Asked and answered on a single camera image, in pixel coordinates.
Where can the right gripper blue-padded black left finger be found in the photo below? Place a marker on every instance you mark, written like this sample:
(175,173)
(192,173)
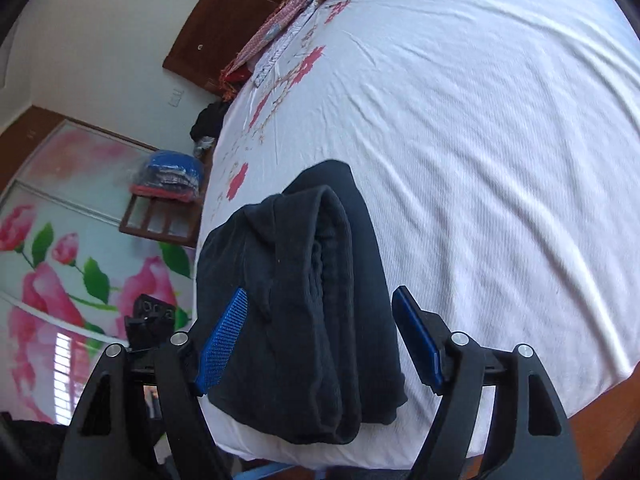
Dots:
(110,435)

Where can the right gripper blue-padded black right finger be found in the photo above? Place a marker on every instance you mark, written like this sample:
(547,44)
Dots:
(529,434)

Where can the black pants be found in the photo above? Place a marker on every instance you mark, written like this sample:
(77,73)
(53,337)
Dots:
(317,356)

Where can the floral sliding wardrobe door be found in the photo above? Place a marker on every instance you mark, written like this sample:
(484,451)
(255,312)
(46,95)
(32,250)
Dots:
(69,277)

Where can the wooden bedside chair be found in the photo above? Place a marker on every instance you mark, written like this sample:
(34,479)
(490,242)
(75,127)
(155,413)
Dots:
(163,220)

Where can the plastic bag of clothes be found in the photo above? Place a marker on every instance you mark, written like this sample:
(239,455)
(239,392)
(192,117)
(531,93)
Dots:
(168,175)

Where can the black clothes by bed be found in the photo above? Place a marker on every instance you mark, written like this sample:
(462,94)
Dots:
(210,121)

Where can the white floral bed sheet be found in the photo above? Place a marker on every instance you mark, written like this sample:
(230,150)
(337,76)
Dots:
(496,145)

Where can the dark wooden headboard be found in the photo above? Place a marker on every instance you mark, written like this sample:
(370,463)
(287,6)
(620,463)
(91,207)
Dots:
(212,36)

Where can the pink patterned quilt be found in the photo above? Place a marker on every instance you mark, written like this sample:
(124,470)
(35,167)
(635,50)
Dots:
(268,32)

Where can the white wall socket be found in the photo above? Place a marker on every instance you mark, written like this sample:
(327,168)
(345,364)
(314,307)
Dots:
(175,97)

